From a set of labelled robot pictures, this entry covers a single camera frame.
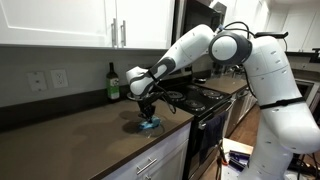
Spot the kitchen faucet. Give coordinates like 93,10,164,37
230,63,249,77

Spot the black electric stove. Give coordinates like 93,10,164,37
145,66,235,180

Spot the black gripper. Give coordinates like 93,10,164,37
136,97,158,122

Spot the silver drawer handle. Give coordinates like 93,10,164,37
135,157,159,176

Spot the white light switch plate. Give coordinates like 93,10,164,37
26,71,48,93

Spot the stainless dishwasher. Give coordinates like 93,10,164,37
228,85,252,136

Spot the black coffee maker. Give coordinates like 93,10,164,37
211,61,227,79

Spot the stainless over-range microwave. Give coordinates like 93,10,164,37
172,0,228,43

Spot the blue cloth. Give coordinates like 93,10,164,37
137,115,162,131

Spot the silver upper cabinet handle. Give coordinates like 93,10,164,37
111,17,119,48
120,20,128,48

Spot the green wine bottle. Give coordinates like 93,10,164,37
105,61,121,101

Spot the black stereo camera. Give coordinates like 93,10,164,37
254,31,290,40

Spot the white wall power outlet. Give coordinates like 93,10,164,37
50,68,70,90

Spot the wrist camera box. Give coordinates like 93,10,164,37
151,91,166,101

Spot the dark hanging towel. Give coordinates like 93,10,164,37
198,110,230,165

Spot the white lower cabinet unit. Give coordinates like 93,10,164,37
101,122,194,180

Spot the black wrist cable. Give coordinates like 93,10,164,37
155,84,177,115

